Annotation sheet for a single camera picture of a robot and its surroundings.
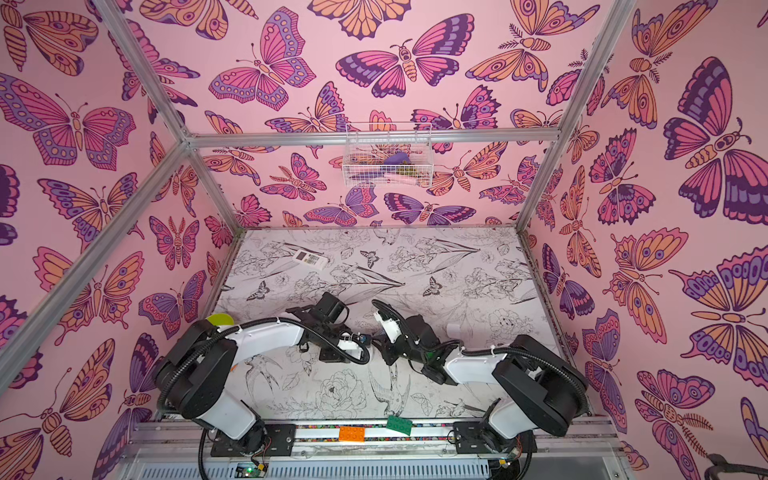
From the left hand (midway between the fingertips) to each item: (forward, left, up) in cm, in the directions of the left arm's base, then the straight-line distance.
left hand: (350, 343), depth 89 cm
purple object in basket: (+49, -15, +31) cm, 60 cm away
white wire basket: (+46, -12, +31) cm, 56 cm away
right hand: (-1, -7, +7) cm, 10 cm away
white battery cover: (+5, -32, -2) cm, 32 cm away
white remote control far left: (+32, +18, +1) cm, 36 cm away
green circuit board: (-31, +22, -3) cm, 38 cm away
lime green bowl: (+7, +41, +2) cm, 41 cm away
